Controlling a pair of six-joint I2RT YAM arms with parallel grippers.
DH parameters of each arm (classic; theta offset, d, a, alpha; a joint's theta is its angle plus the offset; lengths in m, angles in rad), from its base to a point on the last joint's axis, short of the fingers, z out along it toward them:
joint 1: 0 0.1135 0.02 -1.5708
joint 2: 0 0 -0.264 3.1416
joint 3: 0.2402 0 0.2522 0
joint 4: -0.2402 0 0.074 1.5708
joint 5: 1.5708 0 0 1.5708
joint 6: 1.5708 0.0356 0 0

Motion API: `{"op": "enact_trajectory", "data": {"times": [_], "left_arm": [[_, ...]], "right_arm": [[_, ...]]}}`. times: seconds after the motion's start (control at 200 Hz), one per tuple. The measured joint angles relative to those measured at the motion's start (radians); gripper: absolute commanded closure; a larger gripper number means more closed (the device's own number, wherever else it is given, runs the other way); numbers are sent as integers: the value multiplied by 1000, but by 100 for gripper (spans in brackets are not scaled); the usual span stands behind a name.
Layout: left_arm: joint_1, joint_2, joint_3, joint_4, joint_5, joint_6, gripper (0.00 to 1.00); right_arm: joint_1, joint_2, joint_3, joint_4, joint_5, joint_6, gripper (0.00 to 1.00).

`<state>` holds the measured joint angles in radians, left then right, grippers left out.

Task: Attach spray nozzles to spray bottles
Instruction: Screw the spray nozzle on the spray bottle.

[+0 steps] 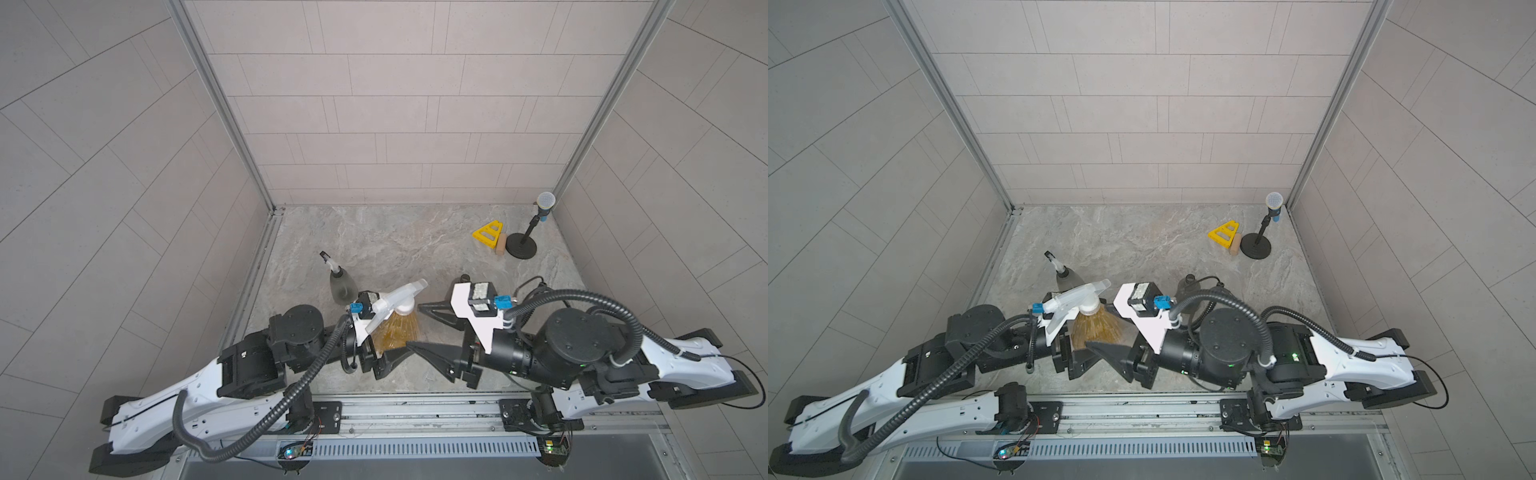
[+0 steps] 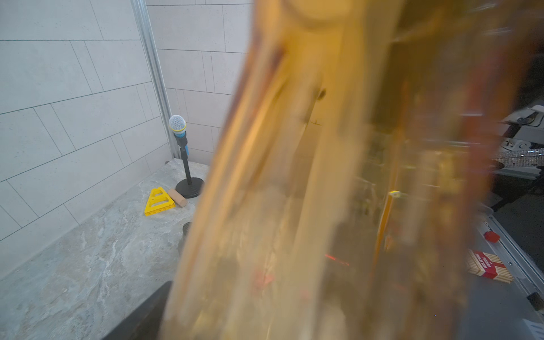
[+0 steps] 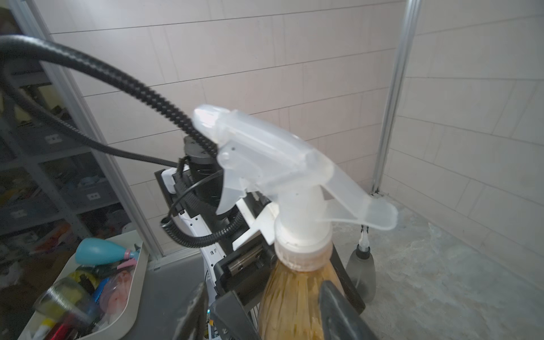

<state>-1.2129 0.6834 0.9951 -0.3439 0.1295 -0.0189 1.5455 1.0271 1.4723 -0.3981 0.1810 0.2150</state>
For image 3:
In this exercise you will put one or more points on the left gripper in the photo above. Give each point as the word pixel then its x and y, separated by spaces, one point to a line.
pixel 240 279

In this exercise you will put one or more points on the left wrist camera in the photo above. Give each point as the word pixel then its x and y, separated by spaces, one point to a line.
pixel 261 223

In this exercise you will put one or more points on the orange plastic bottle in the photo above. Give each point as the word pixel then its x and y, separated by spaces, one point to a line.
pixel 290 307

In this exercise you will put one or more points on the teal bottle in tray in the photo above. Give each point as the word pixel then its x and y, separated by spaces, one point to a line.
pixel 96 252

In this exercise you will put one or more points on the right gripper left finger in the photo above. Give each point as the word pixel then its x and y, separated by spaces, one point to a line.
pixel 190 321

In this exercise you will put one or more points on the grey bottle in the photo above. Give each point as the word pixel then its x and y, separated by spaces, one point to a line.
pixel 361 268

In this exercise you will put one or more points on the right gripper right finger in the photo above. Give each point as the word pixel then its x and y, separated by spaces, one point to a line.
pixel 339 319

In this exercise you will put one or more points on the clear spray nozzle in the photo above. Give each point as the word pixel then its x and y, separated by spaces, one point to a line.
pixel 309 189

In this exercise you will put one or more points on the metal storage shelving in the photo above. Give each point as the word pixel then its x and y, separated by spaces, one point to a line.
pixel 53 191

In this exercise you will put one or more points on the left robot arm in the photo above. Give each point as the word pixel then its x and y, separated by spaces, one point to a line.
pixel 193 190

